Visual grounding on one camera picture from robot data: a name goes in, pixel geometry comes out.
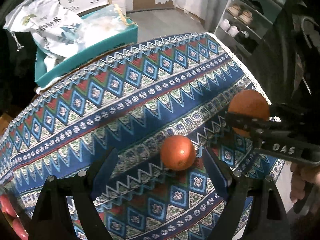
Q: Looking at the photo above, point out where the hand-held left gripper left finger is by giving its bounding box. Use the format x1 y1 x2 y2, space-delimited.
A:
29 147 119 240

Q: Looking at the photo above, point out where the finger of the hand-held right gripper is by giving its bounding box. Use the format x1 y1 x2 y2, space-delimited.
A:
269 104 309 124
224 111 274 137

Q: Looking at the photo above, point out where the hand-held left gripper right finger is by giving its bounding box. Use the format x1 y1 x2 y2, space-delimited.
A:
201 149 288 240

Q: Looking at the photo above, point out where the orange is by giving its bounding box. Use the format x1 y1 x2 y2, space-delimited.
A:
227 89 271 138
160 135 196 172

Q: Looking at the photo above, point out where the person's right hand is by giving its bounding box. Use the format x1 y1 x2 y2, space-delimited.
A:
289 164 320 207

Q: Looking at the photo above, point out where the blue patterned tablecloth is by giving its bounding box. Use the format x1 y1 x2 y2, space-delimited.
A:
0 31 286 240

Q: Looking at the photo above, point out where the person's black jacket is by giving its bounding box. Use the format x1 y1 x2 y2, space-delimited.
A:
257 0 320 108

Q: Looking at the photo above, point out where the grey metal shoe rack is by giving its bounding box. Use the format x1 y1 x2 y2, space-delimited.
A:
214 0 292 57

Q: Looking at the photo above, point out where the teal cardboard box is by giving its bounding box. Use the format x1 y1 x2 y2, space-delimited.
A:
34 4 139 87

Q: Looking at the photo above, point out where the clear plastic bag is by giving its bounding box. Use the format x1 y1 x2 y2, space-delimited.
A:
75 4 137 53

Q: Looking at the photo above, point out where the white printed rice bag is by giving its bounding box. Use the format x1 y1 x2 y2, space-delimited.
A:
3 0 85 58

